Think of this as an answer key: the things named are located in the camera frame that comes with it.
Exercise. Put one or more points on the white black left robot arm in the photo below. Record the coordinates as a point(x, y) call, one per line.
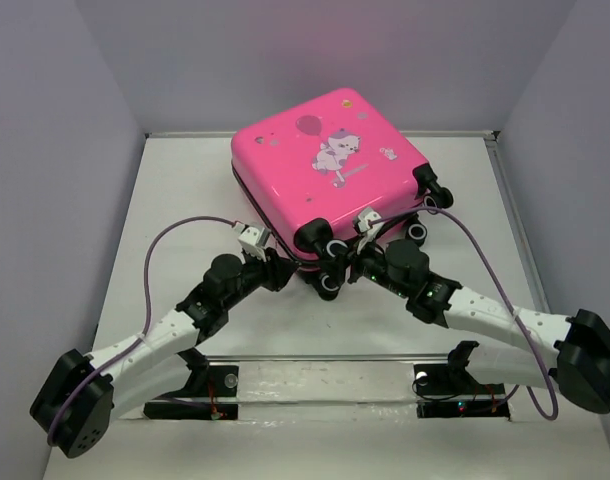
point(82, 392)

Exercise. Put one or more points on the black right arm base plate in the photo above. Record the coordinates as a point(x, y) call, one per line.
point(445, 394)

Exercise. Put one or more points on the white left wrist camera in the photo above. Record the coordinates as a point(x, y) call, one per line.
point(252, 239)

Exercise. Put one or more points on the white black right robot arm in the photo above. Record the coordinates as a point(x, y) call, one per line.
point(567, 353)

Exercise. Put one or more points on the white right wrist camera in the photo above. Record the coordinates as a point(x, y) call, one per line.
point(367, 222)

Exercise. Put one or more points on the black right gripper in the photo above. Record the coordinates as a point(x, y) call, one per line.
point(354, 274)

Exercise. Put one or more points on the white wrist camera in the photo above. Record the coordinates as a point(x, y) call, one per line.
point(367, 222)
point(252, 239)

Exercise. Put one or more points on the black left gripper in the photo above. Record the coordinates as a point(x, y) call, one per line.
point(275, 270)

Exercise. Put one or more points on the pink hard-shell suitcase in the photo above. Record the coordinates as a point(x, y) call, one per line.
point(325, 161)

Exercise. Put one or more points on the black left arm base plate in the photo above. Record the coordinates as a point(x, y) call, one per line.
point(209, 395)

